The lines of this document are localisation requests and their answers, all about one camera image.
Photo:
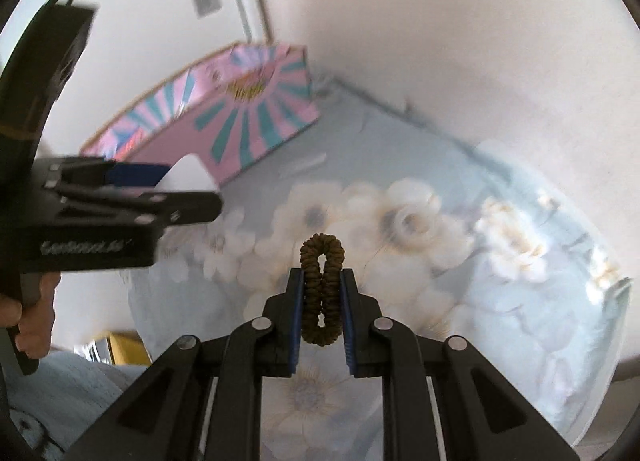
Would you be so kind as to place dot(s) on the floral tablecloth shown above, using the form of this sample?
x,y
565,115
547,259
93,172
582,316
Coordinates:
x,y
450,316

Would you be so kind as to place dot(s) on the pink teal printed cardboard box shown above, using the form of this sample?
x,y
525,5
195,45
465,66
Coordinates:
x,y
260,126

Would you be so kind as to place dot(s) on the yellow box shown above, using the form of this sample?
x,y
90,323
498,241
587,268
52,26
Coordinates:
x,y
127,348

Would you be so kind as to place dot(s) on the person's left hand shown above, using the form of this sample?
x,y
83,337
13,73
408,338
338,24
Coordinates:
x,y
40,326

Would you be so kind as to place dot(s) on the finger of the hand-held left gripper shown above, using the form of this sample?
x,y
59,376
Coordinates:
x,y
135,175
190,206

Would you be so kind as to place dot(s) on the brown scrunchie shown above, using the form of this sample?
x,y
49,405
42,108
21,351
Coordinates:
x,y
310,253

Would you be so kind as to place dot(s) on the white door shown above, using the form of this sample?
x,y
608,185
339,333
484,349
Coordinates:
x,y
125,41

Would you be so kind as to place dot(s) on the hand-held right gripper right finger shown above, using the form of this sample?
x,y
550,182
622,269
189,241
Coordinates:
x,y
347,316

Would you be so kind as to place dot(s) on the light blue knitted clothing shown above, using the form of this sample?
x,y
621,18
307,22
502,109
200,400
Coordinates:
x,y
60,401

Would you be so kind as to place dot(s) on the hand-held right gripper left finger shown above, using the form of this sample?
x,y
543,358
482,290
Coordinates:
x,y
296,316

